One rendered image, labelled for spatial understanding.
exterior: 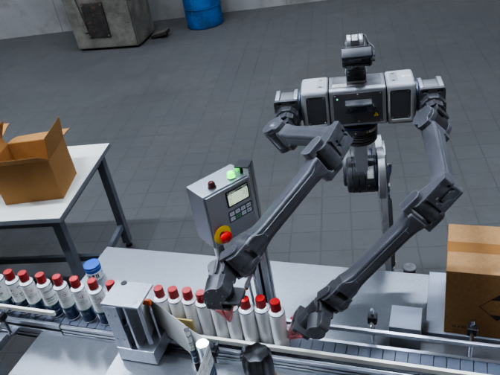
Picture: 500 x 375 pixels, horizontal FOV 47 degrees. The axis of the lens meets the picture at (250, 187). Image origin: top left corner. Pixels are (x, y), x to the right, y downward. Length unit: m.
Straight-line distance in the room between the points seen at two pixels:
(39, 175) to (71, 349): 1.25
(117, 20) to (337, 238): 5.24
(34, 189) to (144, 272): 1.07
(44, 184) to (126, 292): 1.48
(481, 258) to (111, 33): 6.94
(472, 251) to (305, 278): 0.67
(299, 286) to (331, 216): 1.78
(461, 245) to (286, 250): 1.94
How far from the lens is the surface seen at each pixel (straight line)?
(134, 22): 8.08
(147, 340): 1.99
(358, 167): 2.19
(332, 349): 1.95
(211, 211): 1.66
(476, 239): 1.98
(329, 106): 2.07
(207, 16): 8.30
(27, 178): 3.29
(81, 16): 8.36
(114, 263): 2.59
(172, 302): 1.97
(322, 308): 1.75
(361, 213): 3.97
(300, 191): 1.54
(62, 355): 2.28
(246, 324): 1.90
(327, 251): 3.67
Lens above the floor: 2.35
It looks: 32 degrees down
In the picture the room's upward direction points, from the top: 10 degrees counter-clockwise
